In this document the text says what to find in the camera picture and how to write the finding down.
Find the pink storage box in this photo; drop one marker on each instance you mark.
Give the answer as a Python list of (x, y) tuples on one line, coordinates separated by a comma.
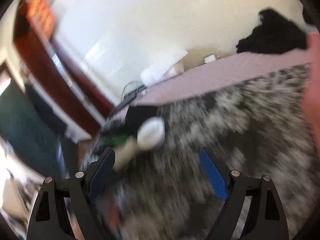
[(311, 92)]

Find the small white box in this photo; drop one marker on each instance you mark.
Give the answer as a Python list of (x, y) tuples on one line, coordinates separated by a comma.
[(211, 58)]

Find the beige tube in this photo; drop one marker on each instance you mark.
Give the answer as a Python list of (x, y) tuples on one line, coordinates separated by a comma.
[(126, 155)]

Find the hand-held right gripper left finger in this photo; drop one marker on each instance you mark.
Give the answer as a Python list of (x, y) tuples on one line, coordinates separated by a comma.
[(100, 175)]

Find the grey patterned blanket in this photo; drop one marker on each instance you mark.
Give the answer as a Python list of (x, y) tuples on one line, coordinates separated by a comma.
[(205, 130)]

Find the pink bed sheet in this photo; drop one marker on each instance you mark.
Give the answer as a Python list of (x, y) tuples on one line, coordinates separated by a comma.
[(212, 77)]

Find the red wooden door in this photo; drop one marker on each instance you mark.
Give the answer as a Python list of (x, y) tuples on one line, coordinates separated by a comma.
[(62, 80)]

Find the green comb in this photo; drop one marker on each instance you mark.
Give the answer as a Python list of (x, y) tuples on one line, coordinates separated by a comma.
[(117, 140)]

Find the black clothing pile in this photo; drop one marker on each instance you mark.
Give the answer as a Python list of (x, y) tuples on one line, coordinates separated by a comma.
[(272, 35)]

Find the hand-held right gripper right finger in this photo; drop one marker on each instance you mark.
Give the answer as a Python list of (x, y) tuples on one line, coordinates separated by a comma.
[(213, 177)]

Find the green curtain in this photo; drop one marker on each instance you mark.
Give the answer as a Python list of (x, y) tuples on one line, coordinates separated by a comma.
[(22, 130)]

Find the black cloth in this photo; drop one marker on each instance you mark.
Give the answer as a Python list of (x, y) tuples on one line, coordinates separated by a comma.
[(140, 116)]

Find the red wall poster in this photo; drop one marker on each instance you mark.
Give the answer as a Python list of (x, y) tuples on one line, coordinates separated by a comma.
[(41, 11)]

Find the white pillow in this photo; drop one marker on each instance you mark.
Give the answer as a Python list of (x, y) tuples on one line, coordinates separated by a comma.
[(156, 75)]

